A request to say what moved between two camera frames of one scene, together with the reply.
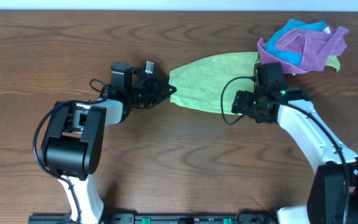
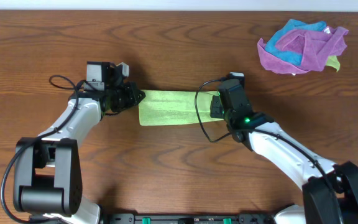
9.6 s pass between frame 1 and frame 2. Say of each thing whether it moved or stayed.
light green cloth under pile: stayed
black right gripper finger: moved
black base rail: stayed
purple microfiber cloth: stayed
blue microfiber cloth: stayed
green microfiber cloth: moved
